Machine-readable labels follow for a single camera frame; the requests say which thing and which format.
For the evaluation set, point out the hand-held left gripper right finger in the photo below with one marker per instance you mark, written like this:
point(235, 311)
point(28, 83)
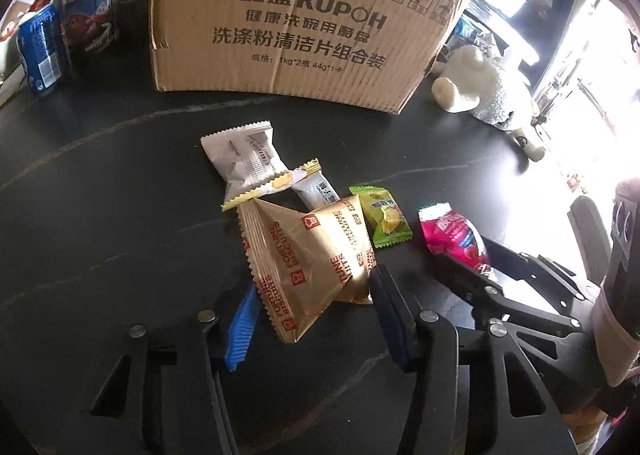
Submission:
point(395, 320)

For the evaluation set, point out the small green snack packet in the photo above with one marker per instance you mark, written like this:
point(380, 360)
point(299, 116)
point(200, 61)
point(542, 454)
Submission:
point(382, 215)

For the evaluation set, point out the gold snack packet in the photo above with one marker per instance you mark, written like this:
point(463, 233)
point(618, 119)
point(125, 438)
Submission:
point(300, 265)

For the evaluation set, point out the blue packet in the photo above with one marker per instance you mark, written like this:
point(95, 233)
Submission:
point(465, 30)

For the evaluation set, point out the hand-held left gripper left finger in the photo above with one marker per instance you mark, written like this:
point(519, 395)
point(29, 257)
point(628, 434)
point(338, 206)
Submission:
point(240, 330)

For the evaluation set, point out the blue red snack box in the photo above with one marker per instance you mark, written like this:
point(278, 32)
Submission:
point(87, 20)

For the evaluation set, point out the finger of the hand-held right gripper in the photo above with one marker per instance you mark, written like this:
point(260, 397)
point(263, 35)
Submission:
point(540, 275)
point(480, 297)

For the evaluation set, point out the blue cookie roll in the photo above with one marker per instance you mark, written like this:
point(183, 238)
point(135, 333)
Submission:
point(42, 50)

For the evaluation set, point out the white sheep plush tissue holder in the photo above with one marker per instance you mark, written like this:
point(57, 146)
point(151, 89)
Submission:
point(495, 90)

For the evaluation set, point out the small white yellow snack packet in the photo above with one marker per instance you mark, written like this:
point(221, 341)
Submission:
point(317, 190)

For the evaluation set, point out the white silver snack packet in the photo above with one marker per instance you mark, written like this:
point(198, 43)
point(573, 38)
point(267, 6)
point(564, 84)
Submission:
point(245, 160)

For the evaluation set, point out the pink snack packet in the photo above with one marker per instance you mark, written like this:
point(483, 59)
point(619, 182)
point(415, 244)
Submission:
point(452, 235)

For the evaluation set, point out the printed cardboard box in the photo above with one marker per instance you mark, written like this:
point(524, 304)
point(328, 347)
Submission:
point(300, 60)

